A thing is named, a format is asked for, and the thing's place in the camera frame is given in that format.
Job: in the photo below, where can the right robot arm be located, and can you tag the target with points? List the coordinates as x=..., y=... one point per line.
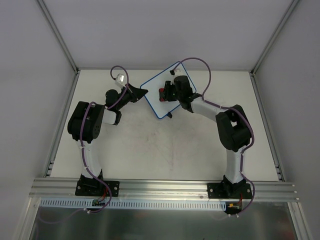
x=234, y=132

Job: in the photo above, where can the red bone-shaped eraser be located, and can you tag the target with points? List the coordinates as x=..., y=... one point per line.
x=162, y=94

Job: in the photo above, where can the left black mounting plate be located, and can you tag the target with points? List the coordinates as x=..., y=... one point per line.
x=97, y=189

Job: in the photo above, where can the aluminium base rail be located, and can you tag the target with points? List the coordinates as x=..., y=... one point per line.
x=185, y=190

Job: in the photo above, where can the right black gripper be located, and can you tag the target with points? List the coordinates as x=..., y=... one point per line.
x=168, y=91

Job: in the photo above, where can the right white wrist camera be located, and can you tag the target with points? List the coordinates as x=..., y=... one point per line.
x=176, y=72

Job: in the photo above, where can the blue framed whiteboard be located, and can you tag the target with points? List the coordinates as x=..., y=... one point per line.
x=161, y=109

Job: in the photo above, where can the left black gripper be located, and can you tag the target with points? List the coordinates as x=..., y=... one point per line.
x=133, y=93

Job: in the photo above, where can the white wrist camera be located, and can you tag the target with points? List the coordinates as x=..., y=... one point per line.
x=176, y=72
x=120, y=81

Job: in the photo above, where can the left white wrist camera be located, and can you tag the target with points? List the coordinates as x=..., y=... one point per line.
x=120, y=81

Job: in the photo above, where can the aluminium frame post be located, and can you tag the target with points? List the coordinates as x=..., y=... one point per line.
x=57, y=34
x=275, y=34

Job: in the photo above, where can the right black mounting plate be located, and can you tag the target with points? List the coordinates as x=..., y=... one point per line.
x=218, y=191

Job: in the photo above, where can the right aluminium frame post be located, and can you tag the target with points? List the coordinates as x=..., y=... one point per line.
x=275, y=34

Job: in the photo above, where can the left aluminium frame post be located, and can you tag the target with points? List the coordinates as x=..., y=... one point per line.
x=57, y=34

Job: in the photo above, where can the white slotted cable duct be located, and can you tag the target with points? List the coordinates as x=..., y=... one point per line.
x=135, y=204

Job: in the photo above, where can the black mounting plate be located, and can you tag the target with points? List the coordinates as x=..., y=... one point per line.
x=97, y=189
x=218, y=191

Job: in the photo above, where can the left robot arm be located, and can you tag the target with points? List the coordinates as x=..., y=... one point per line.
x=85, y=125

